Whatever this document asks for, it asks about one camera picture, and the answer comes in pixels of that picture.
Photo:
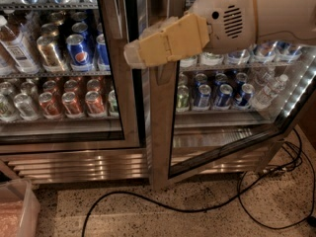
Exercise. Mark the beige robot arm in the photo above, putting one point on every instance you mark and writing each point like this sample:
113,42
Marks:
285,20

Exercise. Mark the clear plastic storage bin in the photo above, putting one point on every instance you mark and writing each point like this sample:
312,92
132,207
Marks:
19,209

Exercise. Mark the steel fridge bottom grille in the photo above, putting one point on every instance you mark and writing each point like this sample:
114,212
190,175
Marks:
110,165

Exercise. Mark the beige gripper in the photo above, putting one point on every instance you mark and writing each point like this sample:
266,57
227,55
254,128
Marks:
226,19

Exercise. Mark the blue Pepsi can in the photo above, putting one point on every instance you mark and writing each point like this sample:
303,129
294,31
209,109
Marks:
80,53

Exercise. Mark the white green soda can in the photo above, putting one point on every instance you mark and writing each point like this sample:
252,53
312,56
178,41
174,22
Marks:
188,62
207,58

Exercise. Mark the gold soda can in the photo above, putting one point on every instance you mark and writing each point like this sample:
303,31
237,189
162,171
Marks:
51,55

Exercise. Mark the water bottle white cap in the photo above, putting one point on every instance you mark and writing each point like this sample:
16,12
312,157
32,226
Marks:
269,92

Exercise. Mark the silver blue soda can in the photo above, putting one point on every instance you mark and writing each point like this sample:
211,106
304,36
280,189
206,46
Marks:
238,57

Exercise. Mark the iced tea bottle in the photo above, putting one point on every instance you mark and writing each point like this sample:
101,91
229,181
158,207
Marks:
19,47

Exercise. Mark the red soda can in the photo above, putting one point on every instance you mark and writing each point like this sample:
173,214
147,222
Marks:
72,105

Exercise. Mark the glass fridge door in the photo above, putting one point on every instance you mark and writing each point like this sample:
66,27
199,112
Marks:
33,118
197,114

